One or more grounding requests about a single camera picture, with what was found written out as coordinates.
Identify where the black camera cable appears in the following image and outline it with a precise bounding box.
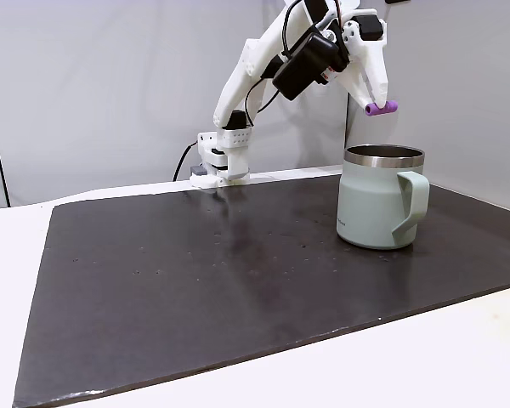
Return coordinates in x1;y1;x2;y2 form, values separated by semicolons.
244;0;306;128

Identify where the purple pen grip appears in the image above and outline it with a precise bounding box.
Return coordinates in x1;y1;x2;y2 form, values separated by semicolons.
364;99;400;117

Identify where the pale green steel-rimmed mug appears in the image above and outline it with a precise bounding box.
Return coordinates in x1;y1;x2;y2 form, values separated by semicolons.
336;144;431;251

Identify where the black power cable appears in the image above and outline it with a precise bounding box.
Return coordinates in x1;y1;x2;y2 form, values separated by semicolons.
172;142;199;182

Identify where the black camera box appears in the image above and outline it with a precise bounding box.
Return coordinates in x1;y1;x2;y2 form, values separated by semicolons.
271;32;350;102

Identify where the dark grey table mat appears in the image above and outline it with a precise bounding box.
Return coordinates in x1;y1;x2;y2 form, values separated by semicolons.
11;172;510;408

